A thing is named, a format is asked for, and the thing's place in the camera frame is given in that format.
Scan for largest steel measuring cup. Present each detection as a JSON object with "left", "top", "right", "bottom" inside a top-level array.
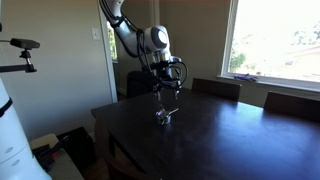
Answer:
[{"left": 154, "top": 111, "right": 173, "bottom": 126}]

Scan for third-cup steel measuring cup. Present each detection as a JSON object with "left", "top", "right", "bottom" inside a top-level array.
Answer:
[{"left": 158, "top": 104, "right": 168, "bottom": 116}]

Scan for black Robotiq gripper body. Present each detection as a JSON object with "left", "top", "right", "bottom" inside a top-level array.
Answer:
[{"left": 150, "top": 61, "right": 184, "bottom": 90}]

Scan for white light switch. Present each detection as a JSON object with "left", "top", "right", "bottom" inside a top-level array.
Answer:
[{"left": 91, "top": 26, "right": 101, "bottom": 42}]

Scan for beige stand platform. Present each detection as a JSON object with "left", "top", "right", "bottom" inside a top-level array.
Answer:
[{"left": 29, "top": 133, "right": 85, "bottom": 180}]

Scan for black upholstered chair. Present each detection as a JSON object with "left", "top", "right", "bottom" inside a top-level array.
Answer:
[{"left": 126, "top": 70, "right": 157, "bottom": 99}]

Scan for curved light wooden chair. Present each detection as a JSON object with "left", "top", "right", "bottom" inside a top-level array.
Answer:
[{"left": 94, "top": 116, "right": 151, "bottom": 180}]

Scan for black bag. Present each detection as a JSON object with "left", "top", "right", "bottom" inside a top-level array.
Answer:
[{"left": 56, "top": 126, "right": 98, "bottom": 173}]

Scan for large white framed window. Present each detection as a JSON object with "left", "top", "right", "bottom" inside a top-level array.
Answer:
[{"left": 219, "top": 0, "right": 320, "bottom": 92}]

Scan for purple cloth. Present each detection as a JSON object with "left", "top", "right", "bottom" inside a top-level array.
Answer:
[{"left": 233, "top": 73, "right": 260, "bottom": 83}]

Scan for small distant window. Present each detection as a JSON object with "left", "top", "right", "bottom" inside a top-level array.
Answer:
[{"left": 106, "top": 21, "right": 119, "bottom": 63}]

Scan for black stereo camera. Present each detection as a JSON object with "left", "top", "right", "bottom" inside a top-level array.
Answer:
[{"left": 9, "top": 37, "right": 41, "bottom": 51}]

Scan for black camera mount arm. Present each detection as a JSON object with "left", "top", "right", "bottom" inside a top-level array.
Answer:
[{"left": 0, "top": 49, "right": 38, "bottom": 74}]

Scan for smallest steel measuring cup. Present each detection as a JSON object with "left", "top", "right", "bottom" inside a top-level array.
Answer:
[{"left": 164, "top": 107, "right": 180, "bottom": 118}]

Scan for dark wooden dining chair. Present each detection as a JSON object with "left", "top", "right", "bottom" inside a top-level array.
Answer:
[
  {"left": 263, "top": 91, "right": 320, "bottom": 123},
  {"left": 191, "top": 77, "right": 243, "bottom": 102}
]

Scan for white door frame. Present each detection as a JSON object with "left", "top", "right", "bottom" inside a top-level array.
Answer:
[{"left": 97, "top": 0, "right": 118, "bottom": 104}]

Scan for black and red tools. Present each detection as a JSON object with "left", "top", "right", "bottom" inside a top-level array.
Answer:
[{"left": 32, "top": 134, "right": 72, "bottom": 172}]

